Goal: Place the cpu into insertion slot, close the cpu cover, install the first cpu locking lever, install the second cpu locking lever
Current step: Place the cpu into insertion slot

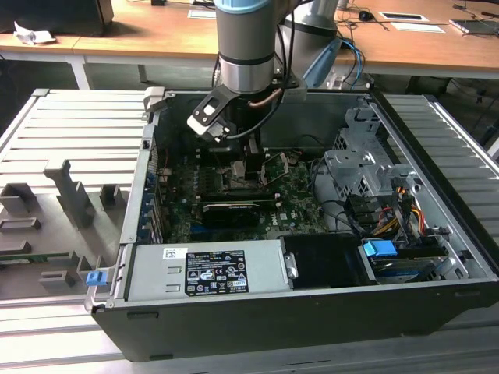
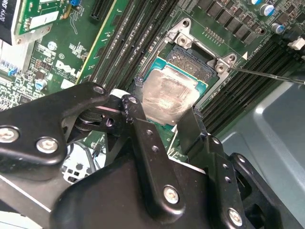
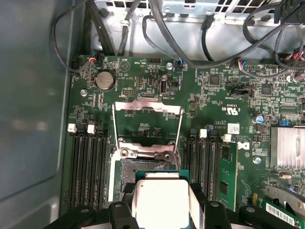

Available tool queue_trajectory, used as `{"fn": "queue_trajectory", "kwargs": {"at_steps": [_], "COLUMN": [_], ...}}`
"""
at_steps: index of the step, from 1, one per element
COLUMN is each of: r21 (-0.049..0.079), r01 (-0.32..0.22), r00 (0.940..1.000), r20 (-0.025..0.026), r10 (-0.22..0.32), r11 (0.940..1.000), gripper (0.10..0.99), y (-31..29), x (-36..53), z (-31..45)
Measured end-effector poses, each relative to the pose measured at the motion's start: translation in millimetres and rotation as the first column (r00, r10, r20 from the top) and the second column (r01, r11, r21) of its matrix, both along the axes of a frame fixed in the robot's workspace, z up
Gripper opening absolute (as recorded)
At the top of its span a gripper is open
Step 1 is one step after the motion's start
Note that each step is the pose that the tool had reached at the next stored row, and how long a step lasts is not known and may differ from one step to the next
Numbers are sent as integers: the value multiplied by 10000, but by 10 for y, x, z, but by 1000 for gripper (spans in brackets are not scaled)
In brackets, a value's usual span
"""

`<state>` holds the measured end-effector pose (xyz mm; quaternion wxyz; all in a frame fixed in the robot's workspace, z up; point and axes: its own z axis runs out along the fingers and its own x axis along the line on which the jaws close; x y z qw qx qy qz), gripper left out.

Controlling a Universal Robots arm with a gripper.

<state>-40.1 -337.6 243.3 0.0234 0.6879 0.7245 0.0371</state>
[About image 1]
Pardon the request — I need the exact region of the metal socket cover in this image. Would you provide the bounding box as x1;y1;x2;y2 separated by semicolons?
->
263;150;294;189

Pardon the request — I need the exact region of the CPU socket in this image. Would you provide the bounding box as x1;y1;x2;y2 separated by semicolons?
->
212;163;274;195

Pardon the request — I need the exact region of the black graphics card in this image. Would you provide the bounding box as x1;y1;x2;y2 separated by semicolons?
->
199;188;282;228

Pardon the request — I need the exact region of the green motherboard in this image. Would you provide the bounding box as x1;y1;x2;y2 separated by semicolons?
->
155;146;336;245

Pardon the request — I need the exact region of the grey case latch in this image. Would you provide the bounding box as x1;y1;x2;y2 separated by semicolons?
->
143;86;167;115

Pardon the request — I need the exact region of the pale blue teach pendant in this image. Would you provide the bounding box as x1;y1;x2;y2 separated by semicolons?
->
302;37;344;89

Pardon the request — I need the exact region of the metal drive cage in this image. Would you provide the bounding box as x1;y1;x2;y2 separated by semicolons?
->
322;107;420;206

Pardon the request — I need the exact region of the wooden desk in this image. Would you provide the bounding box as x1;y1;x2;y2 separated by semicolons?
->
0;0;499;90

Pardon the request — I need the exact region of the black power supply label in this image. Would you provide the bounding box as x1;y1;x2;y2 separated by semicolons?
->
185;250;247;298

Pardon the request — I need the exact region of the grey power supply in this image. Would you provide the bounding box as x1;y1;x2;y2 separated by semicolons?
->
125;239;294;302

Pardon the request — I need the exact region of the blue disk carrier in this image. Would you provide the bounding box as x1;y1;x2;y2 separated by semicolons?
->
361;240;398;259

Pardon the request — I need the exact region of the grey parts rack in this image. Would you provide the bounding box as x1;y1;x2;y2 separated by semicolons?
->
0;158;132;301

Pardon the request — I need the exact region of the black open PC case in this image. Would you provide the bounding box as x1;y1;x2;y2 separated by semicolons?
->
84;86;499;362

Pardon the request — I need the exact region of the hard disk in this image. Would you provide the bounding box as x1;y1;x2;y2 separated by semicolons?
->
369;255;444;284

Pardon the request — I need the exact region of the black box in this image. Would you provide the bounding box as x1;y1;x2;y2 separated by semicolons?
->
0;0;115;38

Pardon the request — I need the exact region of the crumpled white paper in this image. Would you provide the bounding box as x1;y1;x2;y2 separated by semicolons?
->
13;21;56;46

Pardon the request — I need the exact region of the green RAM stick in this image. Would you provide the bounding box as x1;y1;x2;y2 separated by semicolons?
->
0;252;73;263

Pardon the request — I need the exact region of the dark notebook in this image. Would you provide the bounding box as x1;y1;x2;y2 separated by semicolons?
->
449;18;499;38

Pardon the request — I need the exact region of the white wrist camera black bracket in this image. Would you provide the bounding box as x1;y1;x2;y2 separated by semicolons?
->
186;88;237;144

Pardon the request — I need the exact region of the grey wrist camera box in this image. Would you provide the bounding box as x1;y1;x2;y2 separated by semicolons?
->
280;79;308;103

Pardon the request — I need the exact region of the blue cable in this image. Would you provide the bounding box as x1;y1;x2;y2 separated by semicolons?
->
341;37;368;89

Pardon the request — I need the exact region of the desk cable grommet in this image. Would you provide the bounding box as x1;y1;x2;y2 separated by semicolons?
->
380;11;430;23

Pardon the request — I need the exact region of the yellow red wire bundle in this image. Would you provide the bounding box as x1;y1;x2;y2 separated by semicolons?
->
373;186;426;237

